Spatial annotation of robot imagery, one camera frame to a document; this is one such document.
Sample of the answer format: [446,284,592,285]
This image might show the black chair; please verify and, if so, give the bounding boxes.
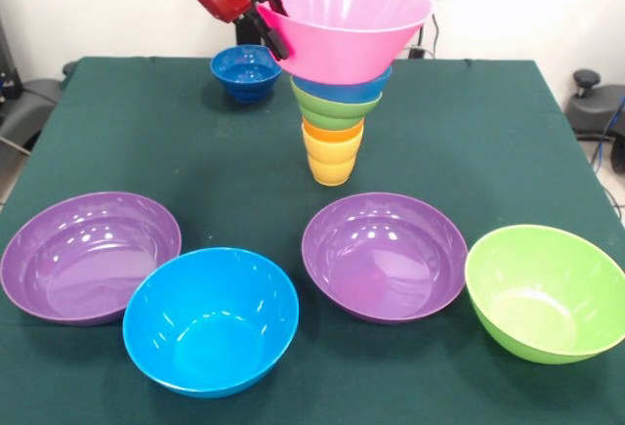
[0,20,79,152]

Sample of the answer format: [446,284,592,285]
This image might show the black cables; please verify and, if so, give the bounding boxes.
[391,0,442,61]

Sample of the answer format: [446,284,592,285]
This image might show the black knobbed equipment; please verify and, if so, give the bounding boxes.
[571,68,625,177]

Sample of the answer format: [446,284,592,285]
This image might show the dark green table cloth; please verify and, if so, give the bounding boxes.
[0,57,625,425]

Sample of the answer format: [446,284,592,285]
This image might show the large pink bowl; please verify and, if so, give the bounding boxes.
[256,0,434,86]

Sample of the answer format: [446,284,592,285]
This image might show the small dark blue bowl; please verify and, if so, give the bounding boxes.
[211,45,286,104]

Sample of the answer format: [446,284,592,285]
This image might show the small light blue bowl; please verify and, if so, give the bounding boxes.
[290,64,394,106]

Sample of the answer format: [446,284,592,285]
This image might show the large blue bowl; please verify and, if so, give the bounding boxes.
[122,246,300,399]

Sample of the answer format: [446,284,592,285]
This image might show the yellow cup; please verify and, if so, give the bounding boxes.
[303,130,364,187]

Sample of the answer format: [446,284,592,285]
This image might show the orange cup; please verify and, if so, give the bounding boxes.
[302,117,365,144]

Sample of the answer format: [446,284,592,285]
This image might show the large green bowl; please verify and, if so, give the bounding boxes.
[465,225,625,365]

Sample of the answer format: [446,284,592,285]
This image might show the purple bowl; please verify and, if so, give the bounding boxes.
[302,191,470,324]
[0,191,183,326]

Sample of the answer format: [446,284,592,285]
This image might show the small green bowl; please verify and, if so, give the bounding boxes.
[292,85,384,132]

